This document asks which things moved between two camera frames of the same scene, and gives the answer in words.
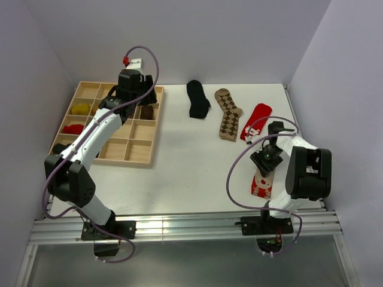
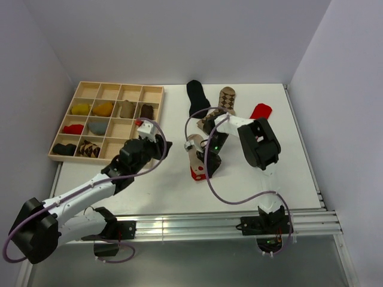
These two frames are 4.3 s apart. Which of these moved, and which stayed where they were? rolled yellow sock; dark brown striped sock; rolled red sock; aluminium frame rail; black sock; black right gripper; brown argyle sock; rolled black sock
Moved: black right gripper; brown argyle sock
Stayed: rolled black sock; aluminium frame rail; black sock; rolled red sock; rolled yellow sock; dark brown striped sock
